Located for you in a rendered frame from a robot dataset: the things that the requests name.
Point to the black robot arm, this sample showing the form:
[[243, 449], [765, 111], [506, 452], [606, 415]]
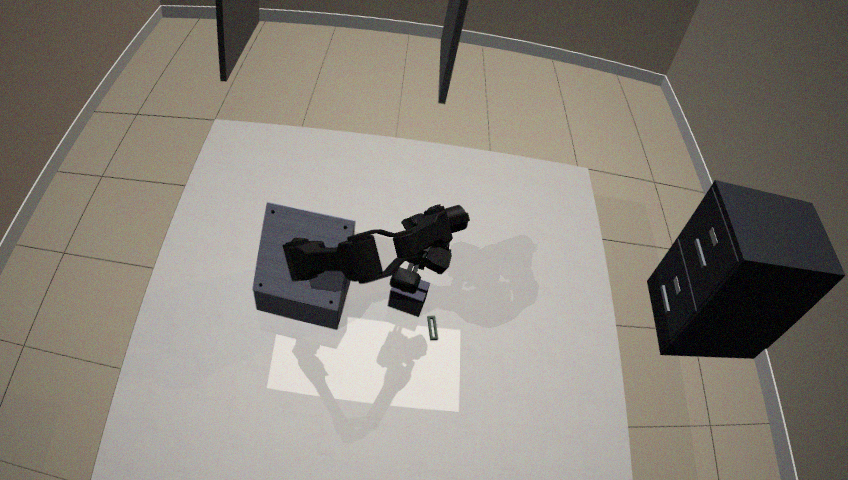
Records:
[[358, 259]]

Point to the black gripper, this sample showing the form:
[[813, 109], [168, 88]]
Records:
[[407, 280]]

